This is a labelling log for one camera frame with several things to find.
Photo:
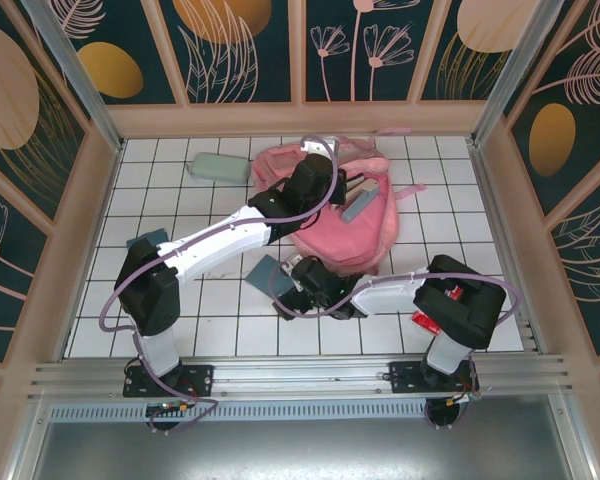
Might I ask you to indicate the teal notebook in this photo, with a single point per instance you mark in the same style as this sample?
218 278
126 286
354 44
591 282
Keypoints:
265 275

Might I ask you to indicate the pink backpack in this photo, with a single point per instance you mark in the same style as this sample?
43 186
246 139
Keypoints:
340 240

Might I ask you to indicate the mint green pencil case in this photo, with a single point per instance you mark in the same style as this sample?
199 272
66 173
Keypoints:
220 169

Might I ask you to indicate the red card pack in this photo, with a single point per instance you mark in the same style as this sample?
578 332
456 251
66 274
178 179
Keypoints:
425 322

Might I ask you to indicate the small teal box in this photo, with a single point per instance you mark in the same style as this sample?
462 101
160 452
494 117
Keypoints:
152 237

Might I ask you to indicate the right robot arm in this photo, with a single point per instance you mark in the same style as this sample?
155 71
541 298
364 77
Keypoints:
460 300

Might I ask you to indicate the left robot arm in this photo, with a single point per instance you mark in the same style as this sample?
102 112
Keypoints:
150 295

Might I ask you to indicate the yellow power connector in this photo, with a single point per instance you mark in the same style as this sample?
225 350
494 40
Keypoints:
462 397

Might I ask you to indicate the small green circuit board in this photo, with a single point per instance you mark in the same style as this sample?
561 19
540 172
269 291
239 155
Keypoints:
167 407

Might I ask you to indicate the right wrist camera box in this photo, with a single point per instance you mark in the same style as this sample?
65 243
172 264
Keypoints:
295 260

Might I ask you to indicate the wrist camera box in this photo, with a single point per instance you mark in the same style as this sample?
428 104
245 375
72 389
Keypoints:
325 147
295 260

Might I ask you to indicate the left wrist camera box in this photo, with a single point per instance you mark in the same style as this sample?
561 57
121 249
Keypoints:
325 147

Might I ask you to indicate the aluminium mounting rail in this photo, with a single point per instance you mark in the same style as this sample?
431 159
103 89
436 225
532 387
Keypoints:
300 375

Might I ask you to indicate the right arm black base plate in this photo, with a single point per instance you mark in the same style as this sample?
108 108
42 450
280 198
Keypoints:
405 377

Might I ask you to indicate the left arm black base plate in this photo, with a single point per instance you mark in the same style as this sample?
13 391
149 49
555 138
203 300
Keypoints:
200 380

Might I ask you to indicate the aluminium side rail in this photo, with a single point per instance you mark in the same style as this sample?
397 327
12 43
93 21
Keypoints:
497 225

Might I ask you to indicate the aluminium frame post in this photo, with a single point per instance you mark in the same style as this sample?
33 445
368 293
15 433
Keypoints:
81 80
510 75

